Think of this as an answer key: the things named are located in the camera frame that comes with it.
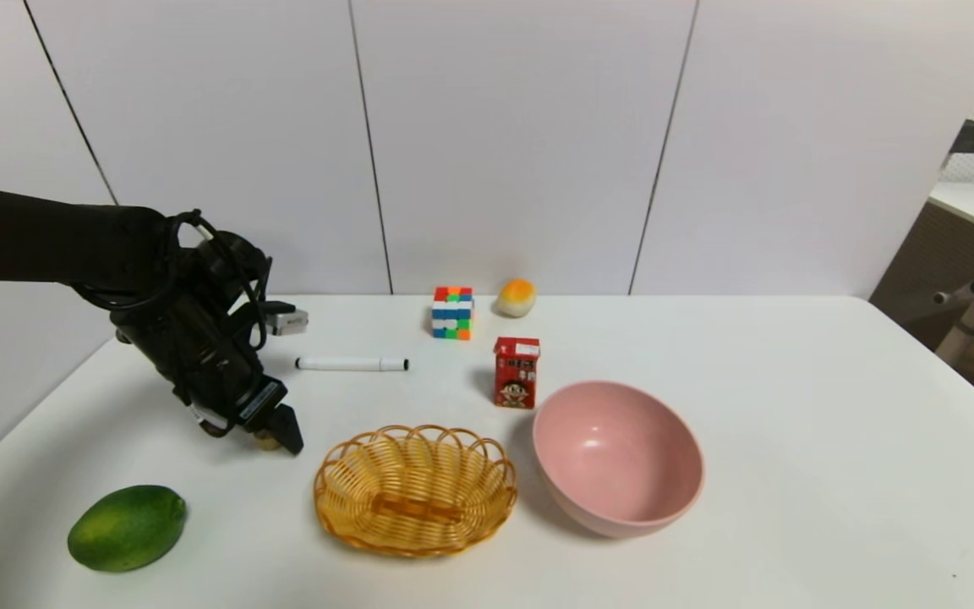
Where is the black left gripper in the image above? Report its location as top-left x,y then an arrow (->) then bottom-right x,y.
161,302 -> 304,456

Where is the pink bowl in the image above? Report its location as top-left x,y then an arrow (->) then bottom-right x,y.
532,381 -> 705,540

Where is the white marker pen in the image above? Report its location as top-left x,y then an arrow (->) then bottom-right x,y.
295,356 -> 410,373

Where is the yellow woven basket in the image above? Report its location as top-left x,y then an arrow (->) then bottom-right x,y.
313,425 -> 519,558

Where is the green mango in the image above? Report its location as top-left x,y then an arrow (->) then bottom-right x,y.
67,485 -> 188,573

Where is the multicoloured puzzle cube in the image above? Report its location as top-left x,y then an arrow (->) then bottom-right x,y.
431,286 -> 474,341

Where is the red drink carton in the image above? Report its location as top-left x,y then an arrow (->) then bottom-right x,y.
493,337 -> 541,410

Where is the cream orange toy bun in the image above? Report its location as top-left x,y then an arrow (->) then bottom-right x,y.
495,278 -> 538,319

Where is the white desk with beige panel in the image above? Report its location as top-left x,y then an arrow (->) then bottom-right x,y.
869,182 -> 974,366

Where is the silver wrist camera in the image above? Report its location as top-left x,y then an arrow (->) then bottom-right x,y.
265,302 -> 310,337

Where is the thin black camera cable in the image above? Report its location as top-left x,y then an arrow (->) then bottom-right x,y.
238,245 -> 296,315

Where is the thick black cable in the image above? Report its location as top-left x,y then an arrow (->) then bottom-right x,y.
167,210 -> 272,352

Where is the black cable loop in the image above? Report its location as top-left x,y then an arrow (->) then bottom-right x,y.
71,283 -> 179,315

